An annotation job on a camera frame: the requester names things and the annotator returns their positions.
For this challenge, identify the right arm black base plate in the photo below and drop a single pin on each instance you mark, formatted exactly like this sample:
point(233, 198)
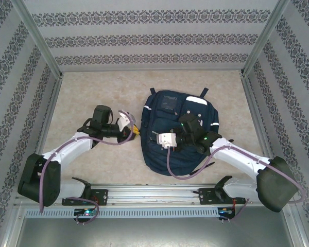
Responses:
point(206, 196)

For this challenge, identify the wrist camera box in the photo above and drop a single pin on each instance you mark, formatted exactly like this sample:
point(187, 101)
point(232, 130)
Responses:
point(124, 121)
point(167, 140)

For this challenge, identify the aluminium mounting rail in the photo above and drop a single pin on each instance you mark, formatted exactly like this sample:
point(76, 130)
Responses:
point(149, 195)

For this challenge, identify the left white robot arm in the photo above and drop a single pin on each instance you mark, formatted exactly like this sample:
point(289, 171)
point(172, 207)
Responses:
point(69, 151)

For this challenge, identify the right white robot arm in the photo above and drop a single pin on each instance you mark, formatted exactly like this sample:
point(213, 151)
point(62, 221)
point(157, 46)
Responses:
point(237, 154)

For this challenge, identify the aluminium frame post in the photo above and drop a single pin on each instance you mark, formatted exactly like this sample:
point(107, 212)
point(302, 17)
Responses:
point(38, 38)
point(265, 38)

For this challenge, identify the controller board with LED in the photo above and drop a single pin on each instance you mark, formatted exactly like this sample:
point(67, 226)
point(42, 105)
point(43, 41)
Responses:
point(86, 212)
point(226, 211)

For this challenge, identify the grey metal sheet panel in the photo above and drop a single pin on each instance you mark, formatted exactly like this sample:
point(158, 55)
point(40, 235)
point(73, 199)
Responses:
point(154, 234)

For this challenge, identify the aluminium side rail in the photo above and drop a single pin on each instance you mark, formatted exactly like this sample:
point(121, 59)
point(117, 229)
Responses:
point(255, 115)
point(50, 113)

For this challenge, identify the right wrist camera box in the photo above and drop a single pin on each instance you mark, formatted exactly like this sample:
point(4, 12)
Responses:
point(167, 140)

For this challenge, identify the navy blue backpack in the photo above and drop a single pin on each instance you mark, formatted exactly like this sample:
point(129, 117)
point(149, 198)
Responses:
point(159, 154)

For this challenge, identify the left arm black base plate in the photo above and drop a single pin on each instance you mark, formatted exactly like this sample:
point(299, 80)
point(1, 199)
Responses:
point(100, 195)

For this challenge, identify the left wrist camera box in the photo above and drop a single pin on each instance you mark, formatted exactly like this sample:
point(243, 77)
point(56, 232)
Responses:
point(124, 121)

